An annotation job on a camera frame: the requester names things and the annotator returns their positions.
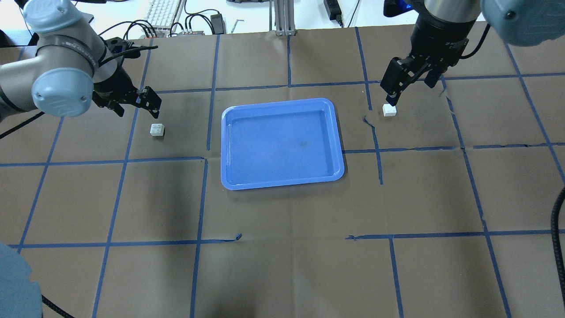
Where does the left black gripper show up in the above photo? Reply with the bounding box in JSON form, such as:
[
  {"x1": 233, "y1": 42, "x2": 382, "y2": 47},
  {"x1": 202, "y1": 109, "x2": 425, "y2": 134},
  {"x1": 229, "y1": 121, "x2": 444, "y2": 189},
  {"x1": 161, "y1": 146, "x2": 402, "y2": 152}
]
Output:
[{"x1": 92, "y1": 38, "x2": 162, "y2": 119}]

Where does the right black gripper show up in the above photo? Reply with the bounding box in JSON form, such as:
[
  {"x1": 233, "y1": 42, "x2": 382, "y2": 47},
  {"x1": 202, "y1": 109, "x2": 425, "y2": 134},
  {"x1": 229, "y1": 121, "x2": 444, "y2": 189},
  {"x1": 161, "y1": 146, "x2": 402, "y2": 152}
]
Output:
[{"x1": 380, "y1": 11, "x2": 471, "y2": 106}]

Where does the white block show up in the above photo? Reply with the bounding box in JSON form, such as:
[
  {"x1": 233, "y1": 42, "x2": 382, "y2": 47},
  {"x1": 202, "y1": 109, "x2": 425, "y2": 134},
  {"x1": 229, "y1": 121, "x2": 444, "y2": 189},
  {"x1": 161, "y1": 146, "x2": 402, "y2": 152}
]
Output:
[
  {"x1": 382, "y1": 103, "x2": 397, "y2": 117},
  {"x1": 150, "y1": 123, "x2": 166, "y2": 137}
]

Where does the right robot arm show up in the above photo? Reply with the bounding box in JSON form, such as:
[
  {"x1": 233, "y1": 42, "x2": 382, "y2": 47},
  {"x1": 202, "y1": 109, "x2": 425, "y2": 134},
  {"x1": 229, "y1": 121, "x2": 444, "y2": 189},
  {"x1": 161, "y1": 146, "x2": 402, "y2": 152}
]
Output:
[{"x1": 380, "y1": 0, "x2": 565, "y2": 106}]

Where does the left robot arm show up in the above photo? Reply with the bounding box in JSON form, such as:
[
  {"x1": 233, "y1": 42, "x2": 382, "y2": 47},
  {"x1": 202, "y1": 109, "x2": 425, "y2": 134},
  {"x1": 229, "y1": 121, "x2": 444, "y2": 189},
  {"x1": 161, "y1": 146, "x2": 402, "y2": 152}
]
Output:
[{"x1": 0, "y1": 0, "x2": 162, "y2": 120}]

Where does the blue plastic tray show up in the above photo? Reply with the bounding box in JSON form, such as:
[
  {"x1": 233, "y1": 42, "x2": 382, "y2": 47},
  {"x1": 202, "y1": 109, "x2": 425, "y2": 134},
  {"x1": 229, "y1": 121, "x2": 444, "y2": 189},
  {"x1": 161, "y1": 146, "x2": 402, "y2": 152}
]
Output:
[{"x1": 220, "y1": 98, "x2": 345, "y2": 190}]

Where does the white keyboard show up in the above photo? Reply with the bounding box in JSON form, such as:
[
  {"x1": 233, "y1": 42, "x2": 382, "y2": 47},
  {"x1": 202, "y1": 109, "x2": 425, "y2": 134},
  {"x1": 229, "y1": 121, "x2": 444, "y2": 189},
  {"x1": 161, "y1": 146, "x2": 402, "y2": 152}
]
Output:
[{"x1": 143, "y1": 0, "x2": 182, "y2": 31}]

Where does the black power adapter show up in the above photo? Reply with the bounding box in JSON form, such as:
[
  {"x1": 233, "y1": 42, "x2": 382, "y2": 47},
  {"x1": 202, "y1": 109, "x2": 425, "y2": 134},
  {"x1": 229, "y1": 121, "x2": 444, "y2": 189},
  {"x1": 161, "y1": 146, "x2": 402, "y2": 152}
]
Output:
[{"x1": 210, "y1": 13, "x2": 225, "y2": 34}]

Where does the brown paper table cover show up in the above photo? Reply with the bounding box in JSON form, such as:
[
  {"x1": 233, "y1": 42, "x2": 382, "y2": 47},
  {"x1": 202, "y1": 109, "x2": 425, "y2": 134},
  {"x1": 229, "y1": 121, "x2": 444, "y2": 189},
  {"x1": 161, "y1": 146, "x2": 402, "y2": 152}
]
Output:
[{"x1": 1, "y1": 26, "x2": 564, "y2": 318}]

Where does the aluminium frame post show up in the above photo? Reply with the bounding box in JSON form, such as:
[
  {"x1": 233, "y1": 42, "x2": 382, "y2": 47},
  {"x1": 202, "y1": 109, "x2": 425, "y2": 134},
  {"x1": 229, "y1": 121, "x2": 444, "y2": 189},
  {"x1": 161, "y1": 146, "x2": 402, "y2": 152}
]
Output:
[{"x1": 272, "y1": 0, "x2": 296, "y2": 36}]

